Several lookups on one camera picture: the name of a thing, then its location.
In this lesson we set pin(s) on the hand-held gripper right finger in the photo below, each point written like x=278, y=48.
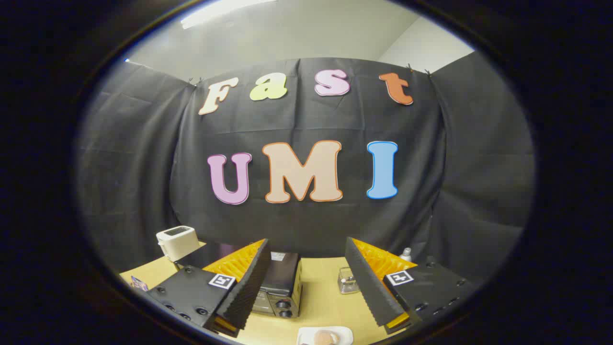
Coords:
x=368, y=287

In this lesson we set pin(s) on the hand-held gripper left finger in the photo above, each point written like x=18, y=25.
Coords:
x=249, y=287

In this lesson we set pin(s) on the black toaster oven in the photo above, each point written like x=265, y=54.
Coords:
x=282, y=280

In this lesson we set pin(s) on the round bread bun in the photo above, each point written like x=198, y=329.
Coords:
x=325, y=338

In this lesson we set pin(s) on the white bread toaster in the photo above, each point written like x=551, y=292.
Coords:
x=177, y=242

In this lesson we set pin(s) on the white plastic bottle pink label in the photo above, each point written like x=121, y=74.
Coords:
x=406, y=255

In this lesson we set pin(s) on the white square plate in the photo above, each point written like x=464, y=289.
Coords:
x=306, y=335

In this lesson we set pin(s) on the smartphone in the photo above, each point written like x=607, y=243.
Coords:
x=139, y=283

